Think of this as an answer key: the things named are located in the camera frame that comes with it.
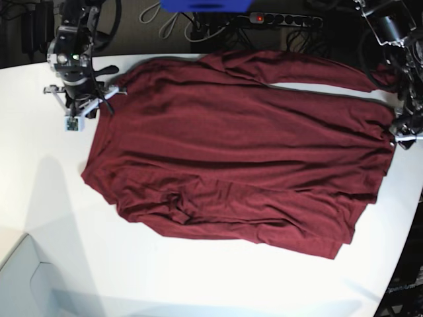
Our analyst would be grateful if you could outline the dark red t-shirt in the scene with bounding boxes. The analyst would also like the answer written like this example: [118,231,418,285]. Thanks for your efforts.
[82,51,395,259]

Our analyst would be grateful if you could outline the blue box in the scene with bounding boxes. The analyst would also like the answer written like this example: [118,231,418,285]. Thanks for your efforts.
[160,0,252,13]

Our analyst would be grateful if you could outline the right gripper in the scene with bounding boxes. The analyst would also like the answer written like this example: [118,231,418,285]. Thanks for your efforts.
[62,77,98,106]

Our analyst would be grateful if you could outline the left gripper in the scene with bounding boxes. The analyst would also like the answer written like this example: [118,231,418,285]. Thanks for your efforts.
[389,112,422,135]

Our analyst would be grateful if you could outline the white cable loops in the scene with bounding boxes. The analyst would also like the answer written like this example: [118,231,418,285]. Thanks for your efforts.
[139,3,232,43]

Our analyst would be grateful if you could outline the black power strip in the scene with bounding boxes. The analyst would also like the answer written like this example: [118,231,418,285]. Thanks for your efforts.
[248,12,324,28]

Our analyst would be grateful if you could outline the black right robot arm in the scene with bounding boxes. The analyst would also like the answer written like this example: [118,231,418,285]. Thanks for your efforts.
[47,1,122,109]

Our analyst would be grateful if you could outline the black box on floor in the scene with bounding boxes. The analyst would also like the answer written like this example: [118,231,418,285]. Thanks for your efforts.
[20,1,55,55]

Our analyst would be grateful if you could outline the white bin at corner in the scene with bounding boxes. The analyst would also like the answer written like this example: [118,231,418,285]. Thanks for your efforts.
[1,235,59,316]

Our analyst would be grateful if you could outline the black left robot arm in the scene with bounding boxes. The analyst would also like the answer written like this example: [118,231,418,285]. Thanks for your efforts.
[355,1,422,142]

